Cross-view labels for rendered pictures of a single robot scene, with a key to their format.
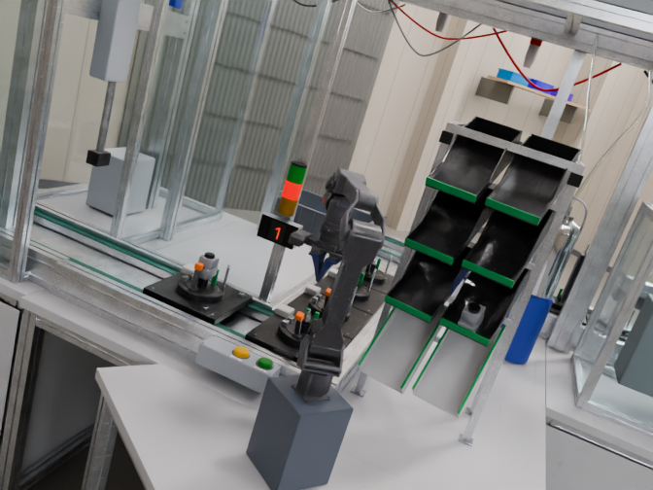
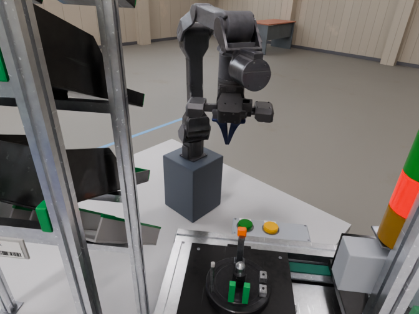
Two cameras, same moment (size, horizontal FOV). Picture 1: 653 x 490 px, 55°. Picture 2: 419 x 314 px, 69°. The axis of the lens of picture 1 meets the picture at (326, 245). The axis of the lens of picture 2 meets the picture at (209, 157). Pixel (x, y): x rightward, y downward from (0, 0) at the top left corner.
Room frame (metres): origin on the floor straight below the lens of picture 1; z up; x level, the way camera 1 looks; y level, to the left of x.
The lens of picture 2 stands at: (2.04, -0.15, 1.54)
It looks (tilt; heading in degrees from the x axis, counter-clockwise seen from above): 29 degrees down; 171
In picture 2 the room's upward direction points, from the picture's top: 2 degrees clockwise
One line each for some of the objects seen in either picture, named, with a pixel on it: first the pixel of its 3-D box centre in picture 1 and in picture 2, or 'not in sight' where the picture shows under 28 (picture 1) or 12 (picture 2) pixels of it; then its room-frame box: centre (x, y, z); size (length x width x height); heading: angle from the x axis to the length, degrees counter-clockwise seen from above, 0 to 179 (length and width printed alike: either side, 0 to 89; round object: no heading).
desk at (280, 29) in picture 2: not in sight; (270, 35); (-6.46, 2.81, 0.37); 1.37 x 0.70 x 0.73; 129
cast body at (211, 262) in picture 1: (209, 263); not in sight; (1.72, 0.32, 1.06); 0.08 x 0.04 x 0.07; 166
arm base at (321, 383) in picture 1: (315, 380); (192, 147); (1.18, -0.06, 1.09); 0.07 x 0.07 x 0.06; 39
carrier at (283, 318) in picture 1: (305, 323); (239, 275); (1.62, -0.01, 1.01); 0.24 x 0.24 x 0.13; 75
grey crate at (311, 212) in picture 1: (322, 223); not in sight; (3.76, 0.07, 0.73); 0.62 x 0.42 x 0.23; 75
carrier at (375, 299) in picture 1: (354, 281); not in sight; (2.09, -0.13, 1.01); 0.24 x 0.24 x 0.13; 75
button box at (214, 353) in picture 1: (238, 364); (269, 237); (1.44, 0.13, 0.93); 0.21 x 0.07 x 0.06; 75
